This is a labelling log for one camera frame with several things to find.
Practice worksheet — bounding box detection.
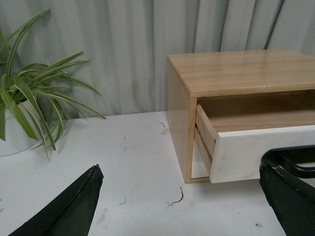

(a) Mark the black metal drawer handle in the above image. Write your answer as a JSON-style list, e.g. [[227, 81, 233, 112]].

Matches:
[[261, 145, 315, 178]]

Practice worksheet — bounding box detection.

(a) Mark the green spider plant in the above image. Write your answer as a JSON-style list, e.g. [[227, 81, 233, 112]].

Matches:
[[0, 9, 104, 153]]

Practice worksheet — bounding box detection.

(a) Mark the white plant pot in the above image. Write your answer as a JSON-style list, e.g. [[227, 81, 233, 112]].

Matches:
[[0, 100, 43, 157]]

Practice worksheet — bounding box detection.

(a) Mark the grey pleated curtain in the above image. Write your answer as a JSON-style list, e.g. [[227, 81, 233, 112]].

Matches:
[[0, 0, 315, 116]]

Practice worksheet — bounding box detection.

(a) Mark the light wooden drawer cabinet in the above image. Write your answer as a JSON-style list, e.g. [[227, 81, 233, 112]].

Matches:
[[167, 50, 315, 183]]

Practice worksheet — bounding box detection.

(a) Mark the lower white drawer front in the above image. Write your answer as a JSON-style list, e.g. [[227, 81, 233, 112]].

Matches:
[[191, 141, 209, 178]]

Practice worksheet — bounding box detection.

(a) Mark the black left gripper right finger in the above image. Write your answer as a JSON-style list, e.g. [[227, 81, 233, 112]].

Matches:
[[259, 164, 315, 236]]

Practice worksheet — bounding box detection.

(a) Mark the small bent wire scrap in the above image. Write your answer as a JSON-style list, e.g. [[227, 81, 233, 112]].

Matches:
[[168, 187, 184, 205]]

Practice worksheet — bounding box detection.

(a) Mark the white front wooden drawer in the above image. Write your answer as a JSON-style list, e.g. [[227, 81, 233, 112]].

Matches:
[[194, 105, 315, 183]]

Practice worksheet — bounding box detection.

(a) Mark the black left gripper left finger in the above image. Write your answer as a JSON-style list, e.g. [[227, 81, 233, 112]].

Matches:
[[11, 165, 103, 236]]

